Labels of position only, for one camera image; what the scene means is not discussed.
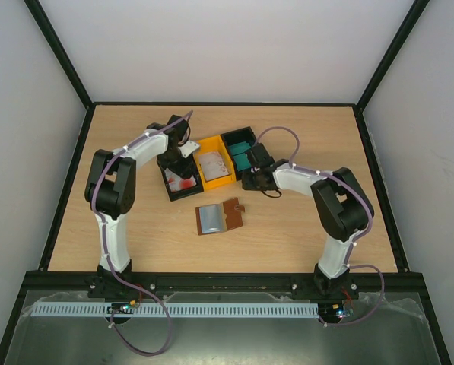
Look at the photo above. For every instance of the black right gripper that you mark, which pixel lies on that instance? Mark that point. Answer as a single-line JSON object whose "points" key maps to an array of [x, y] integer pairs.
{"points": [[257, 158]]}

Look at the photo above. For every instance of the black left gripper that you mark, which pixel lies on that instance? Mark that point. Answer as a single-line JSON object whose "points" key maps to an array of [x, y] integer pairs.
{"points": [[183, 170]]}

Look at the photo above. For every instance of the black bin with red cards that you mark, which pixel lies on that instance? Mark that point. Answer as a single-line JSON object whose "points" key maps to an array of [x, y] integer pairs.
{"points": [[175, 196]]}

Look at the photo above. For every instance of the brown leather card holder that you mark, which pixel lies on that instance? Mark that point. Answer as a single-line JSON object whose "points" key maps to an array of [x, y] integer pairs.
{"points": [[219, 218]]}

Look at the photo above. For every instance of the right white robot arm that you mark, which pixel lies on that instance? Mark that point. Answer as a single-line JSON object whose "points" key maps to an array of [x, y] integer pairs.
{"points": [[344, 210]]}

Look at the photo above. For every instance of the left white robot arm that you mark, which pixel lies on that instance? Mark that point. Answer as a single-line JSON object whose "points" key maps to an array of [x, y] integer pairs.
{"points": [[111, 183]]}

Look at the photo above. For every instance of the stack of red-white cards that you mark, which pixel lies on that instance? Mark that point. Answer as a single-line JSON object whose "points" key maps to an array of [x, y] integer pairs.
{"points": [[177, 184]]}

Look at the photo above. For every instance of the stack of teal cards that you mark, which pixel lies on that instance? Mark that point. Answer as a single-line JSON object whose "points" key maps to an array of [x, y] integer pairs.
{"points": [[238, 153]]}

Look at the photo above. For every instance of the stack of white cards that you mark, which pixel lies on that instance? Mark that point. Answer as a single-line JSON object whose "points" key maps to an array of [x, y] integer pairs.
{"points": [[212, 165]]}

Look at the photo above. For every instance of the black bin with teal cards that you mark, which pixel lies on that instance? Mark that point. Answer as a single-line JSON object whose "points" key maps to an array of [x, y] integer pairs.
{"points": [[236, 136]]}

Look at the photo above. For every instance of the yellow plastic bin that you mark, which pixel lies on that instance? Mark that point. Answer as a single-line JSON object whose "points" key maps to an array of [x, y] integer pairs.
{"points": [[210, 144]]}

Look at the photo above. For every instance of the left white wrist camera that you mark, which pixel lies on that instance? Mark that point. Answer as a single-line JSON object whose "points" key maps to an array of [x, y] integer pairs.
{"points": [[189, 148]]}

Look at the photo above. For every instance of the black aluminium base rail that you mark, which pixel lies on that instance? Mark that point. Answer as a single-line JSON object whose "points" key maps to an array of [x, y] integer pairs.
{"points": [[297, 286]]}

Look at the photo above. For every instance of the light blue slotted cable duct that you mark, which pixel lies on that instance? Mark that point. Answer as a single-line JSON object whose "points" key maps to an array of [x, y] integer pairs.
{"points": [[178, 310]]}

